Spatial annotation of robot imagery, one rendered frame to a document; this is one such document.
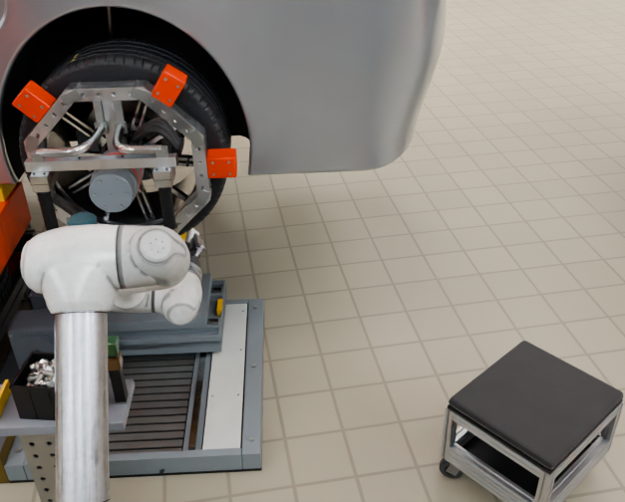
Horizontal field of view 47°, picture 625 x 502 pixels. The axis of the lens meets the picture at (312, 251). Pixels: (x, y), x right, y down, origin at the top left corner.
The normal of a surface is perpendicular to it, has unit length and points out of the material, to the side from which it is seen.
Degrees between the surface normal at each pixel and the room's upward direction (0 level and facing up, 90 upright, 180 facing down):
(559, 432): 0
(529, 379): 0
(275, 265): 0
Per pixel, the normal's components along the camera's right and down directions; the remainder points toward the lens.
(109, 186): 0.05, 0.54
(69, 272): 0.08, -0.05
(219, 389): -0.02, -0.84
